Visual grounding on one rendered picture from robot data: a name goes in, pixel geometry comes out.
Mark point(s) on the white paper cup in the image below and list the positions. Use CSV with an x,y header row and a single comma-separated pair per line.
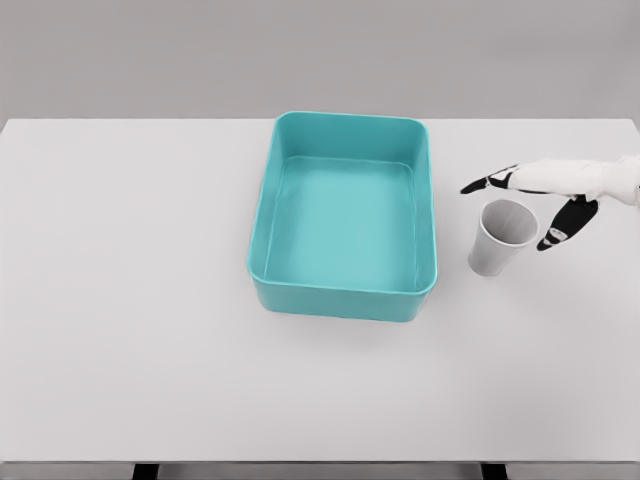
x,y
500,239

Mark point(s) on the teal rectangular plastic basket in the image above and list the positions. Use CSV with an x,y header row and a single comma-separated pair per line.
x,y
345,220

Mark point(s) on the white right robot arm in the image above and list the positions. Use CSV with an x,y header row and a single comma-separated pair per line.
x,y
628,180

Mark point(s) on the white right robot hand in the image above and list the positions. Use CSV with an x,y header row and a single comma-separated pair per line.
x,y
550,176

